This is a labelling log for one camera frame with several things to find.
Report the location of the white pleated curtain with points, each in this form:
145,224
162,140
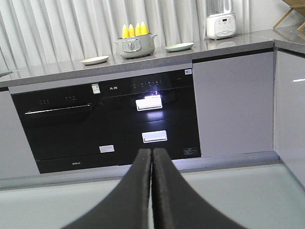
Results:
37,32

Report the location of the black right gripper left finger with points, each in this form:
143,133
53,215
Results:
127,205

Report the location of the beige round plate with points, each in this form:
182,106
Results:
94,60

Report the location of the wooden dish rack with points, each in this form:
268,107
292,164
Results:
294,6

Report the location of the grey cabinet door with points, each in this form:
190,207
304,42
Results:
234,100

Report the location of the black built-in dishwasher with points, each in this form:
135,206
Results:
66,127

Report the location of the sage green electric cooking pot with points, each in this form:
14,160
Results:
137,46

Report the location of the yellow corn cob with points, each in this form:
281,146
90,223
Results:
144,28
131,31
125,31
138,30

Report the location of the black disinfection cabinet drawers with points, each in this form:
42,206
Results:
153,111

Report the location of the light green round plate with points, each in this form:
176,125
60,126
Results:
179,47

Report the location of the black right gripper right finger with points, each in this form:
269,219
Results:
176,205

